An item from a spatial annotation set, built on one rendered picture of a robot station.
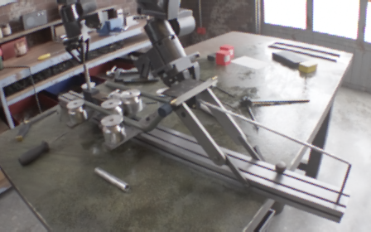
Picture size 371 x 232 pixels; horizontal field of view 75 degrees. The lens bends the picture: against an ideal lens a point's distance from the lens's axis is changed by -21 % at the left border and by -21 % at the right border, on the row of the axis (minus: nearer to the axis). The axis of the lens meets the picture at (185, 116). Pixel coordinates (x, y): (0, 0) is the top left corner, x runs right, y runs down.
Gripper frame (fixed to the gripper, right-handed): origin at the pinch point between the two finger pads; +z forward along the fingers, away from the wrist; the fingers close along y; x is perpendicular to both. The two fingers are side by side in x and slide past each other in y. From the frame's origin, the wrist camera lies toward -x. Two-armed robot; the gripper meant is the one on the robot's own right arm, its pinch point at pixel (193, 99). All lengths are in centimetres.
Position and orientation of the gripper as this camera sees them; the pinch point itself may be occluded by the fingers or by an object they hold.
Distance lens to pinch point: 65.5
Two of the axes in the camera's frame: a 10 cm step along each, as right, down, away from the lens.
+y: -6.2, 4.1, -6.7
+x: 6.4, -2.2, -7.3
